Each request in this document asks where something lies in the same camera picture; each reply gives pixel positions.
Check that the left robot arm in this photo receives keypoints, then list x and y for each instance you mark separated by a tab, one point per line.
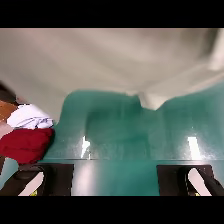
33	181

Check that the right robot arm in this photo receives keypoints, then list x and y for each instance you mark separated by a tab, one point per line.
196	181

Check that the white garment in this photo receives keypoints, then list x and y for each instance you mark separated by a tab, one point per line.
28	117

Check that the grey T-shirt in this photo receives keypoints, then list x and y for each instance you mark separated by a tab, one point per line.
100	56

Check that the red garment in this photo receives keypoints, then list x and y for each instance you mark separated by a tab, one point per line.
25	145

